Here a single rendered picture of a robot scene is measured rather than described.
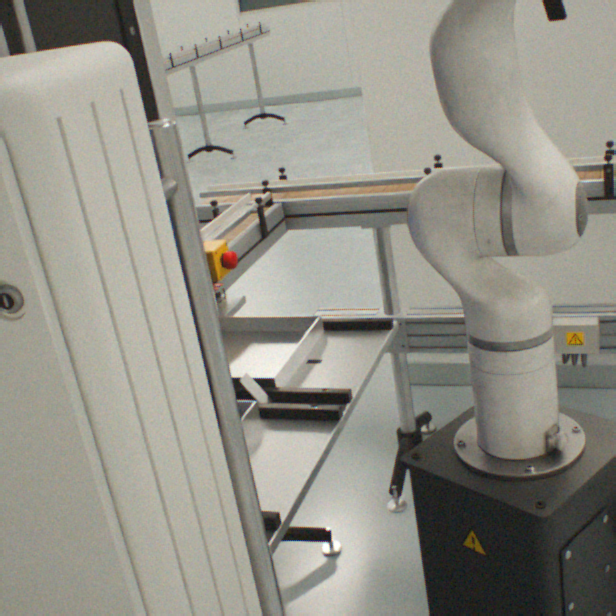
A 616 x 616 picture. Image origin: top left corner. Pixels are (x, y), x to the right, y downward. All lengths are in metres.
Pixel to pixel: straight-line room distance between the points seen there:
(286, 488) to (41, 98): 0.87
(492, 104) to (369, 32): 1.94
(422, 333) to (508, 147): 1.55
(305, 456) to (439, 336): 1.29
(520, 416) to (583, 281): 1.87
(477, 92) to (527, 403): 0.44
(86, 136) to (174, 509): 0.27
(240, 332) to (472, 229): 0.78
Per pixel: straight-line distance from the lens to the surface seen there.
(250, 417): 1.43
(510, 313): 1.19
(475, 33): 1.02
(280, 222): 2.50
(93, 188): 0.55
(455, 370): 3.29
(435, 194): 1.16
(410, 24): 2.95
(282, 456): 1.36
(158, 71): 1.75
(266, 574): 0.88
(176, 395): 0.64
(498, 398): 1.24
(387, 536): 2.61
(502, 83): 1.06
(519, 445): 1.28
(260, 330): 1.79
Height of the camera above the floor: 1.59
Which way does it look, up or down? 22 degrees down
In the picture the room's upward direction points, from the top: 10 degrees counter-clockwise
